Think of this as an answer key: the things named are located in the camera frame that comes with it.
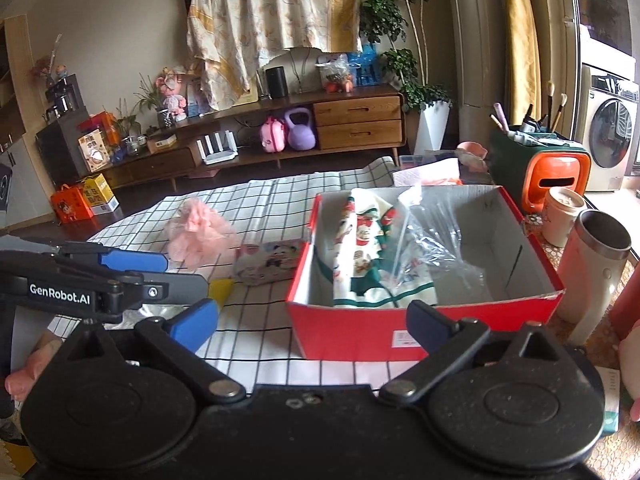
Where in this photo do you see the yellow gift box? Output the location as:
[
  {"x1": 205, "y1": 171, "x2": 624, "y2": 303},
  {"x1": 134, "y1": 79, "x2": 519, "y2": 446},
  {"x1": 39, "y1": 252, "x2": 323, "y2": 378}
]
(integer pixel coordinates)
[{"x1": 81, "y1": 174, "x2": 120, "y2": 213}]

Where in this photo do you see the yellow soft block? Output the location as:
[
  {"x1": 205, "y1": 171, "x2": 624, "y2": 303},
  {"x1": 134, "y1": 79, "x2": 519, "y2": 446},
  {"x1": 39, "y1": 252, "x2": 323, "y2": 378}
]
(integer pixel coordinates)
[{"x1": 207, "y1": 279, "x2": 234, "y2": 307}]

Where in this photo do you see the black white checkered tablecloth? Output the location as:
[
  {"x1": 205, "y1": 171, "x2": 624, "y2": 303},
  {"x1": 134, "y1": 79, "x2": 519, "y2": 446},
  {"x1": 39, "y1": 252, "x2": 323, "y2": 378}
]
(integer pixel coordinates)
[{"x1": 47, "y1": 156, "x2": 426, "y2": 388}]

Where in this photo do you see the beige standing air conditioner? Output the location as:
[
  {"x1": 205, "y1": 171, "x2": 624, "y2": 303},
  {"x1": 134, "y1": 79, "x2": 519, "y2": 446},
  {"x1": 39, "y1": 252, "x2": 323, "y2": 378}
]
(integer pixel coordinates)
[{"x1": 442, "y1": 0, "x2": 511, "y2": 133}]

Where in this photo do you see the pink bowl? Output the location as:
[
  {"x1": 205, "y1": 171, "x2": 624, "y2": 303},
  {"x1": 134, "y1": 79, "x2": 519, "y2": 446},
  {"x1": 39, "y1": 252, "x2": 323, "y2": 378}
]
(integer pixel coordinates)
[{"x1": 456, "y1": 141, "x2": 490, "y2": 168}]

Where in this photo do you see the dried flower arrangement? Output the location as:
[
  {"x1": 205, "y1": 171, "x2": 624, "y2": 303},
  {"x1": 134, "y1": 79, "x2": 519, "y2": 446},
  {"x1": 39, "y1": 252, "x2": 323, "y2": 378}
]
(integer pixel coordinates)
[{"x1": 31, "y1": 34, "x2": 68, "y2": 86}]

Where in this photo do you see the black cabinet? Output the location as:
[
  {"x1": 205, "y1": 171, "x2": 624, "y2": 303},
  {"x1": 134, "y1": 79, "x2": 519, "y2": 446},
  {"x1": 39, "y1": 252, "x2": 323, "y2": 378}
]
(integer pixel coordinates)
[{"x1": 35, "y1": 105, "x2": 93, "y2": 186}]

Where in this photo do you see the white steel tumbler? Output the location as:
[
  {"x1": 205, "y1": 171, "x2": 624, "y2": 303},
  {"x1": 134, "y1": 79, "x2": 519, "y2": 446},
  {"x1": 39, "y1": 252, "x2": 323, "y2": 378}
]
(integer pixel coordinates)
[{"x1": 555, "y1": 209, "x2": 633, "y2": 347}]

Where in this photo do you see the makeup brush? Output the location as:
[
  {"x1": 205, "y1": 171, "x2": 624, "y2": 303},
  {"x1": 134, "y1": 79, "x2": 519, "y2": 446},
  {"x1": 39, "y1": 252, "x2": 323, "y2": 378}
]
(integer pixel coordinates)
[
  {"x1": 551, "y1": 92, "x2": 569, "y2": 133},
  {"x1": 544, "y1": 80, "x2": 557, "y2": 131}
]

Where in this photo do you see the person's left hand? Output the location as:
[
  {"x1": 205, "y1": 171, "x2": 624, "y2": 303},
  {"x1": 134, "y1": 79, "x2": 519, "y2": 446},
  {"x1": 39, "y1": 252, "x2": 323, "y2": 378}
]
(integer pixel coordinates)
[{"x1": 5, "y1": 337, "x2": 66, "y2": 403}]

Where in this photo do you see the wooden TV cabinet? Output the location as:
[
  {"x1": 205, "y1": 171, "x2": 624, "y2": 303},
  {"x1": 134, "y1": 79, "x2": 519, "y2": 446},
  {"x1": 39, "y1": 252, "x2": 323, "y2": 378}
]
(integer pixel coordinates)
[{"x1": 97, "y1": 85, "x2": 407, "y2": 192}]

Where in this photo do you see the red cardboard box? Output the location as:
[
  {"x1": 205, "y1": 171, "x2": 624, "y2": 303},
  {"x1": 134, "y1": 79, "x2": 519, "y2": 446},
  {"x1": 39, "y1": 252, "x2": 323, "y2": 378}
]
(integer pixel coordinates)
[{"x1": 286, "y1": 185, "x2": 566, "y2": 361}]

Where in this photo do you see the pink doll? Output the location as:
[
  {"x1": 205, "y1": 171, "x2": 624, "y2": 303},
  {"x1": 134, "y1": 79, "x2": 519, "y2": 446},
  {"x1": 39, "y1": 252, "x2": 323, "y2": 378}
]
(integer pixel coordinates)
[{"x1": 155, "y1": 67, "x2": 188, "y2": 122}]

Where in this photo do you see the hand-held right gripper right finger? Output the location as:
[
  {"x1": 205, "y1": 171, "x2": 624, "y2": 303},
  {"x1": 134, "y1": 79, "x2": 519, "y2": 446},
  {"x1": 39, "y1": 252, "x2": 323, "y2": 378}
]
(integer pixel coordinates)
[{"x1": 379, "y1": 300, "x2": 585, "y2": 404}]

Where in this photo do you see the blue toy box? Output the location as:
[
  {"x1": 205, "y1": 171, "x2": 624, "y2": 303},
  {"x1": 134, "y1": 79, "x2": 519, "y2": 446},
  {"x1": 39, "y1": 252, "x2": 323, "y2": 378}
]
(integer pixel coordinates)
[{"x1": 185, "y1": 60, "x2": 211, "y2": 116}]

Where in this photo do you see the yellow curtain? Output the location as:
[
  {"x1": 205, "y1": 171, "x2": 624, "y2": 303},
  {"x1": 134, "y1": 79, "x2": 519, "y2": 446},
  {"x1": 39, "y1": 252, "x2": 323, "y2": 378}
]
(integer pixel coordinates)
[{"x1": 500, "y1": 0, "x2": 543, "y2": 128}]

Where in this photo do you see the white orange snack box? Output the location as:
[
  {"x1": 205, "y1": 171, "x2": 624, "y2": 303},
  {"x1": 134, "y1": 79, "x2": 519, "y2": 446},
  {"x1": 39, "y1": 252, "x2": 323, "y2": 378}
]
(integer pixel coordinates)
[{"x1": 76, "y1": 129, "x2": 112, "y2": 173}]

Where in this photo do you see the white washing machine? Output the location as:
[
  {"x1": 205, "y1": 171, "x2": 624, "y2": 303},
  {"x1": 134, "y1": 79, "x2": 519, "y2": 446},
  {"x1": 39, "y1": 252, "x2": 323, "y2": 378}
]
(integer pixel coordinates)
[{"x1": 575, "y1": 62, "x2": 640, "y2": 193}]

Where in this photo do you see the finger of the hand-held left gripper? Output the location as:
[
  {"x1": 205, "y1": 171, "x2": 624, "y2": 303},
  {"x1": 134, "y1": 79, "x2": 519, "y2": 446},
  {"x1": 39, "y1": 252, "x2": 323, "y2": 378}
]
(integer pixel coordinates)
[
  {"x1": 20, "y1": 239, "x2": 169, "y2": 276},
  {"x1": 122, "y1": 272, "x2": 210, "y2": 313}
]

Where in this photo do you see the white pink rabbit plush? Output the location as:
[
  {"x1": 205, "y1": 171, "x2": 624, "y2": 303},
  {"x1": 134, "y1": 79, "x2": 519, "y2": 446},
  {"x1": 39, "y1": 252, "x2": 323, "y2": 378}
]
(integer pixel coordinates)
[{"x1": 619, "y1": 324, "x2": 640, "y2": 423}]

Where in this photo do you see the red water bottle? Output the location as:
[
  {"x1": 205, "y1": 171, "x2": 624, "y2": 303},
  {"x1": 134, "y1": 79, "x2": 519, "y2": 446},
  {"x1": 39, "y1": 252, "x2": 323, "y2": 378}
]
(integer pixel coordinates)
[{"x1": 609, "y1": 260, "x2": 640, "y2": 348}]

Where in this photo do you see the potted tree in white pot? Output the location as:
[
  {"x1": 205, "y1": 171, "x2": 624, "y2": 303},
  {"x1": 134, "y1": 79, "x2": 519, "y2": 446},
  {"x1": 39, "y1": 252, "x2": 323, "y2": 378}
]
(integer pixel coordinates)
[{"x1": 357, "y1": 0, "x2": 453, "y2": 156}]

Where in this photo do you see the pink tube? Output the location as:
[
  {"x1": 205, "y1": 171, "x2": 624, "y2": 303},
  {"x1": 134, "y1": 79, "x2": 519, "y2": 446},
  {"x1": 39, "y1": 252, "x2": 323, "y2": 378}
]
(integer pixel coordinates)
[{"x1": 490, "y1": 102, "x2": 513, "y2": 136}]

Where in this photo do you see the white router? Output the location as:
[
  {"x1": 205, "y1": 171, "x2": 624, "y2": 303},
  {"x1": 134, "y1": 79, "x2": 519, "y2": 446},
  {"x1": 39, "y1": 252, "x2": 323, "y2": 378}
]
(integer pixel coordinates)
[{"x1": 197, "y1": 130, "x2": 240, "y2": 166}]

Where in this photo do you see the red gift bag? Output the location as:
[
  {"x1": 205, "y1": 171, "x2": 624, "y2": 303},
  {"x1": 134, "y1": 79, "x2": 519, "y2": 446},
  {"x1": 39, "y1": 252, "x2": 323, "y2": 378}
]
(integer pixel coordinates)
[{"x1": 50, "y1": 184, "x2": 95, "y2": 225}]

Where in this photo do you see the black coffee maker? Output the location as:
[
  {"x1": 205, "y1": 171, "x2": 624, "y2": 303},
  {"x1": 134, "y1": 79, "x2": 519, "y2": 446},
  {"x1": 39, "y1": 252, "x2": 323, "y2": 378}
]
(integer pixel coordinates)
[{"x1": 44, "y1": 74, "x2": 83, "y2": 121}]

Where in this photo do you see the pink white paper packet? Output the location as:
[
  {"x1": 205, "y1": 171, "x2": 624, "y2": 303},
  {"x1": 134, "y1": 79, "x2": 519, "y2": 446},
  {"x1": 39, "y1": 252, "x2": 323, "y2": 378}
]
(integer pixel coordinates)
[{"x1": 392, "y1": 157, "x2": 462, "y2": 190}]

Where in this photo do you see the patterned lace table mat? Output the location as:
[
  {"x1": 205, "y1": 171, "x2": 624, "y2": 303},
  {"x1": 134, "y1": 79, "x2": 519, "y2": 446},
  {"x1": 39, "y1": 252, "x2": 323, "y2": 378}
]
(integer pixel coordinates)
[{"x1": 520, "y1": 200, "x2": 640, "y2": 480}]

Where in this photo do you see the pink mesh bath pouf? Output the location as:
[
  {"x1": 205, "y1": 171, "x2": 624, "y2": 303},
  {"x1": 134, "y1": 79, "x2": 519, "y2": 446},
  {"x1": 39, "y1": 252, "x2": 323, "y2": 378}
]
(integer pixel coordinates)
[{"x1": 165, "y1": 199, "x2": 241, "y2": 266}]

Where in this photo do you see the black speaker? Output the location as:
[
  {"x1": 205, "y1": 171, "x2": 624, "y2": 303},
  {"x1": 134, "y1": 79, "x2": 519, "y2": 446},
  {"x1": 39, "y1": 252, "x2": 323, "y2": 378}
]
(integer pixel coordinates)
[{"x1": 265, "y1": 66, "x2": 289, "y2": 100}]

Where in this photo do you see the cartoon printed cloth bag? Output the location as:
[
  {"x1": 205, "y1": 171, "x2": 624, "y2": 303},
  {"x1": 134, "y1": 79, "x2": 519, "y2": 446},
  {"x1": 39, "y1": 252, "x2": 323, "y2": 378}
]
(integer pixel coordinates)
[{"x1": 332, "y1": 187, "x2": 436, "y2": 308}]

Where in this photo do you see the white lidded cup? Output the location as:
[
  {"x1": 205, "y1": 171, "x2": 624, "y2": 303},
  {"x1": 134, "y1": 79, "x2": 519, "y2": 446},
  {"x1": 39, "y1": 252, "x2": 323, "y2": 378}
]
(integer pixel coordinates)
[{"x1": 541, "y1": 186, "x2": 590, "y2": 249}]

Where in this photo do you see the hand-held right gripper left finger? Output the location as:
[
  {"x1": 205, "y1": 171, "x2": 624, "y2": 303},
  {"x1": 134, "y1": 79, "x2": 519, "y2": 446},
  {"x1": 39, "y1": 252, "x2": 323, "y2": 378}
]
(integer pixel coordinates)
[{"x1": 45, "y1": 297, "x2": 247, "y2": 406}]

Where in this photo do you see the orange green desk organizer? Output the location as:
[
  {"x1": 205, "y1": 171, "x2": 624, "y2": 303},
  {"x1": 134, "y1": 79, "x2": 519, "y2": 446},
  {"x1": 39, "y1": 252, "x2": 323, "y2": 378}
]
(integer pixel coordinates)
[{"x1": 489, "y1": 125, "x2": 592, "y2": 216}]

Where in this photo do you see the cartoon printed tissue packet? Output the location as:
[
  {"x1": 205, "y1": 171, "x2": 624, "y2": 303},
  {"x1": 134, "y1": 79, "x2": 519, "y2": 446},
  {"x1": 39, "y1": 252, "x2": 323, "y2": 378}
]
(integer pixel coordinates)
[{"x1": 234, "y1": 240, "x2": 306, "y2": 287}]

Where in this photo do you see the potted plant in vase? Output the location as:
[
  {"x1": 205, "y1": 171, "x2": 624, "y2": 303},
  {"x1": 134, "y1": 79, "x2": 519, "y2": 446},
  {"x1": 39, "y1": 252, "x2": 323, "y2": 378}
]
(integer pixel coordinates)
[{"x1": 132, "y1": 72, "x2": 173, "y2": 130}]

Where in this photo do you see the clear bag of toys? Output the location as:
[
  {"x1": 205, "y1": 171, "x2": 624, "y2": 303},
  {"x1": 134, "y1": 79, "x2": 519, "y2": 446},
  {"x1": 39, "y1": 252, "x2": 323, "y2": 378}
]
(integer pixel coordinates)
[{"x1": 316, "y1": 54, "x2": 353, "y2": 93}]

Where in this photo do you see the teal white box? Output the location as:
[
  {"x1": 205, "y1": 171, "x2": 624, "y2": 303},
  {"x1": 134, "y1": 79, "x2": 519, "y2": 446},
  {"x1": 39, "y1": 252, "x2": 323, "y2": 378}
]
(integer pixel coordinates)
[{"x1": 597, "y1": 365, "x2": 622, "y2": 436}]

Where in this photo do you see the clear plastic bag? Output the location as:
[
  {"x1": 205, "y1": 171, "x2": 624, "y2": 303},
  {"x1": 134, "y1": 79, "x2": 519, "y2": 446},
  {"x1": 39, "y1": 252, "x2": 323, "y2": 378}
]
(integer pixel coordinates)
[{"x1": 395, "y1": 185, "x2": 488, "y2": 306}]

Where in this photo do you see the floral patterned sheet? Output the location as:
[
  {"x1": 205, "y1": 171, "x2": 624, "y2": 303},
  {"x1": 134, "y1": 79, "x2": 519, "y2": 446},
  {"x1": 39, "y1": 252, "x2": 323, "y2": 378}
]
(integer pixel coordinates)
[{"x1": 186, "y1": 0, "x2": 362, "y2": 111}]

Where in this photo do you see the purple kettlebell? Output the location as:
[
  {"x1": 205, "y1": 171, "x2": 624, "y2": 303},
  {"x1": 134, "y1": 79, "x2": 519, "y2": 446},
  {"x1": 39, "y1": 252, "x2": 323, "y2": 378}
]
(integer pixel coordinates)
[{"x1": 284, "y1": 106, "x2": 317, "y2": 152}]

